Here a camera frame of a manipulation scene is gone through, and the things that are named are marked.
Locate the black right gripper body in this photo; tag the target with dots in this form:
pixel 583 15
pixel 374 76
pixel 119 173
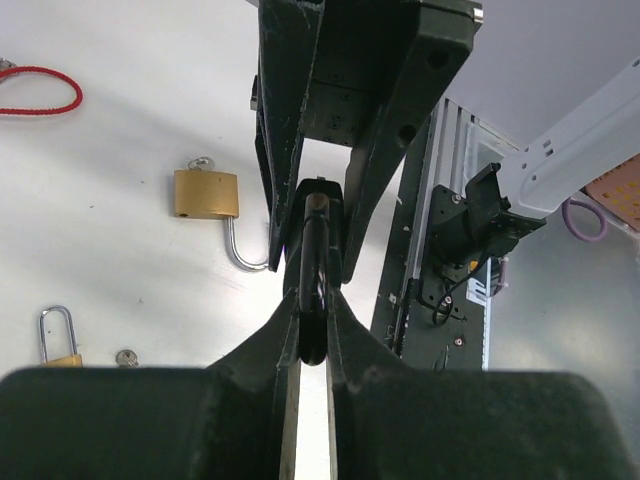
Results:
pixel 345 79

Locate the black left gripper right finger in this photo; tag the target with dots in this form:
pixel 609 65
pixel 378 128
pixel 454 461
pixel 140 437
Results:
pixel 391 421

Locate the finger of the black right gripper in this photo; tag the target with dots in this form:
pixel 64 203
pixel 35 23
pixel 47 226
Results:
pixel 288 37
pixel 429 42

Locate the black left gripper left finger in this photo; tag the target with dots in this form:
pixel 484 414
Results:
pixel 236 419

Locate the small silver keys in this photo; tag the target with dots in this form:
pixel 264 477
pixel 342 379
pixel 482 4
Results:
pixel 126 358

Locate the small brass padlock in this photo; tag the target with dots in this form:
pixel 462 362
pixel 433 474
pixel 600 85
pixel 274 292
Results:
pixel 58 346

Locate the black padlock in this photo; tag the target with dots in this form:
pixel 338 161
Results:
pixel 313 261

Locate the red cable padlock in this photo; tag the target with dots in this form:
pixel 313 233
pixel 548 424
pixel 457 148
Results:
pixel 37 91

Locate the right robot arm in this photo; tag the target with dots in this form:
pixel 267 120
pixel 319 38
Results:
pixel 598 135

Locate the large brass padlock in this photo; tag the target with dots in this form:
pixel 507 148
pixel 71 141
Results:
pixel 212 195

